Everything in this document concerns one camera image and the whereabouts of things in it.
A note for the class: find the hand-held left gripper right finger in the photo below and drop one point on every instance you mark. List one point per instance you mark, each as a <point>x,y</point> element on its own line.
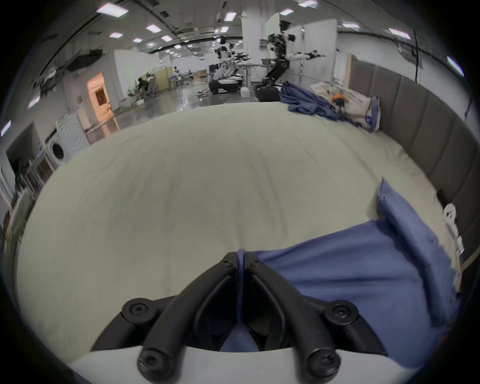
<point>307,330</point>

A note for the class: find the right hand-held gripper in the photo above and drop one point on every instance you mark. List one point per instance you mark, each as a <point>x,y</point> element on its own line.
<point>452,225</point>

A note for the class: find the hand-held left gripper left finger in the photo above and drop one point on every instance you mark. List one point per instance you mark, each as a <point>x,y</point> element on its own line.
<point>165,326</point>

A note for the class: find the blue shirt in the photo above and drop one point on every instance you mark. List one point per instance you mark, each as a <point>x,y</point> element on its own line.
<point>367,270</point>

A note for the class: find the grey padded headboard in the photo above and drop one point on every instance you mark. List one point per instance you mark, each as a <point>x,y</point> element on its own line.
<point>416,112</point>

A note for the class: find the bed with pale green sheet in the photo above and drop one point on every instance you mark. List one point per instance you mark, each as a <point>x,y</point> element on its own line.
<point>187,187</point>

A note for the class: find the white bag with blue trim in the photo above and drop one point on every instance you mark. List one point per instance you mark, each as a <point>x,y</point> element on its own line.
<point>362,108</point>

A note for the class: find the small orange object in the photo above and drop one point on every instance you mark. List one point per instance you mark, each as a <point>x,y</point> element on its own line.
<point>338,97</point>

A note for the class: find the bunched dark blue cloth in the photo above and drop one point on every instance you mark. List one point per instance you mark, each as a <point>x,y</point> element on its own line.
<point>303,101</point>

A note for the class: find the white washing machine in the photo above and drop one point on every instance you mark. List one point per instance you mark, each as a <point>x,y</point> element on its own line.
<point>65,144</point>

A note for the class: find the white and black humanoid robot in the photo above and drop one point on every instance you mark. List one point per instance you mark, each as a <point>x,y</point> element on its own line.
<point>279,56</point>

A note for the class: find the white robot on black base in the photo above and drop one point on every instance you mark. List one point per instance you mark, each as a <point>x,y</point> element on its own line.
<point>225,73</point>

